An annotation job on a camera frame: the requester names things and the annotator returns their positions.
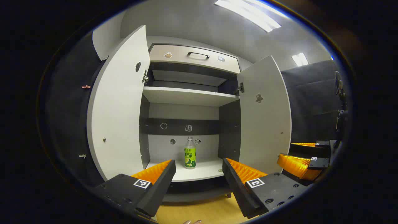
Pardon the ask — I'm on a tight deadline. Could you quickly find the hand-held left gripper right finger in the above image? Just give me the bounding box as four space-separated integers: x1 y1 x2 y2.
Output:
222 158 310 219

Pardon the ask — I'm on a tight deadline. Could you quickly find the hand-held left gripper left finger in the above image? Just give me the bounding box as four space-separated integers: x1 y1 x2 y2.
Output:
93 159 177 218

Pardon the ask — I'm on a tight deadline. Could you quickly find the green label plastic bottle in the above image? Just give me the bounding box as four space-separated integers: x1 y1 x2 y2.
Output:
184 136 197 169

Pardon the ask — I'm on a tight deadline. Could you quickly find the white cabinet door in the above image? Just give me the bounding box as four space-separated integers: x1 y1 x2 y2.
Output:
236 55 292 175
86 25 151 181

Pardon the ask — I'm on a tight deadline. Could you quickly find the grey white cabinet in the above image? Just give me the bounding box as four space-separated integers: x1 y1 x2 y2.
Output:
139 35 253 203

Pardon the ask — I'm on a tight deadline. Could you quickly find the beige cabinet drawer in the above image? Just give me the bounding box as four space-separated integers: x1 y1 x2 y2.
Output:
149 44 241 74

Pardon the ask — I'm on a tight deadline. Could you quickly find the black backdrop cloth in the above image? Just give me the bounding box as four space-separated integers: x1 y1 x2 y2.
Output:
281 60 344 144
44 31 106 193

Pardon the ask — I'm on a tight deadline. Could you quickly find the ceiling light panel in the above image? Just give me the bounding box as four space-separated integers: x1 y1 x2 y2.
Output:
292 52 309 67
214 0 288 33

